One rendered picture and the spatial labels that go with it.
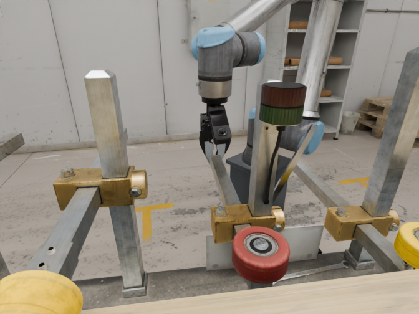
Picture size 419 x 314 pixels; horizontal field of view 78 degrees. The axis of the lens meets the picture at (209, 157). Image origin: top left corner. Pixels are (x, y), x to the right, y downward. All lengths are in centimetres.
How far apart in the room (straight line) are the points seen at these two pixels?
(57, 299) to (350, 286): 31
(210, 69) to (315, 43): 58
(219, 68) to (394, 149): 41
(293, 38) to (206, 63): 288
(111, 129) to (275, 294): 31
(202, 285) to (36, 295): 38
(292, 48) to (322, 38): 236
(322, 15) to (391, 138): 71
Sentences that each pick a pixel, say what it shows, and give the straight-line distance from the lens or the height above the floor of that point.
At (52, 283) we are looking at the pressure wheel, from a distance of 29.
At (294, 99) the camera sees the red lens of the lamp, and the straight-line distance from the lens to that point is 36.
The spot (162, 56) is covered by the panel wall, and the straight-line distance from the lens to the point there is 308.
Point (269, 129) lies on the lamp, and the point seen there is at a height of 104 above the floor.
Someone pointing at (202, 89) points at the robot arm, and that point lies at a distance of 69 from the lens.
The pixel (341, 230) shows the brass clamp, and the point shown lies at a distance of 60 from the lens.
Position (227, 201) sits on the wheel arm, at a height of 86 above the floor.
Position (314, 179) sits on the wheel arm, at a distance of 74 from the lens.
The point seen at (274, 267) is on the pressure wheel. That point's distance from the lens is 37.
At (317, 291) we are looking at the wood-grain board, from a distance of 36.
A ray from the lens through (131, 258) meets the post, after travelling 54.
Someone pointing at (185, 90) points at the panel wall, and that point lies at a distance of 315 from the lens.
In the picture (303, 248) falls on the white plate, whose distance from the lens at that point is 66.
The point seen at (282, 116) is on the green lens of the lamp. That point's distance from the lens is 36.
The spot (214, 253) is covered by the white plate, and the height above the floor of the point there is 75.
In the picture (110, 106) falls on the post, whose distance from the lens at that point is 40.
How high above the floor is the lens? 117
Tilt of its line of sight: 25 degrees down
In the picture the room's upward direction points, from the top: straight up
